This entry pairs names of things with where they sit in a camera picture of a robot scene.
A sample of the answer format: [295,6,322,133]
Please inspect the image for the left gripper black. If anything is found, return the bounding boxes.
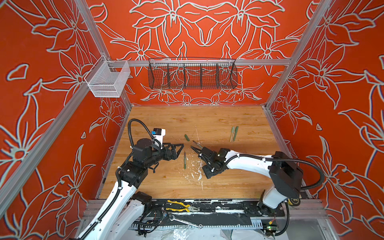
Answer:
[143,140,183,169]

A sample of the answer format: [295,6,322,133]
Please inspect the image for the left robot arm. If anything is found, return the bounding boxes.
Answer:
[77,139,184,240]

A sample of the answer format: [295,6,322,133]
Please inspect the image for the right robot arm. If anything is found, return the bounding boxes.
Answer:
[191,147,303,217]

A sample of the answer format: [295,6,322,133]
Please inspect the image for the silver wrench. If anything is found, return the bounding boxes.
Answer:
[169,214,203,230]

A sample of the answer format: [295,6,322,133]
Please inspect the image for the white mesh basket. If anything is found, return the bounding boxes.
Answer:
[85,59,131,98]

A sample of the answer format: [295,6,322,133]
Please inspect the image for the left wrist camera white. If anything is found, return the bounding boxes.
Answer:
[152,128,166,148]

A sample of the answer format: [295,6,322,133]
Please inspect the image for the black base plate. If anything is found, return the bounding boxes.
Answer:
[145,199,286,218]

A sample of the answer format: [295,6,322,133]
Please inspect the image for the yellow handled pliers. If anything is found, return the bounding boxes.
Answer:
[166,200,199,213]

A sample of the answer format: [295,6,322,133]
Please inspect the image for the black wire basket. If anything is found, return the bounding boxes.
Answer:
[148,57,238,90]

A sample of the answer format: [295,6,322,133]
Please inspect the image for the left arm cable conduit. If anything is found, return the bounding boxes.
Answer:
[76,118,157,240]

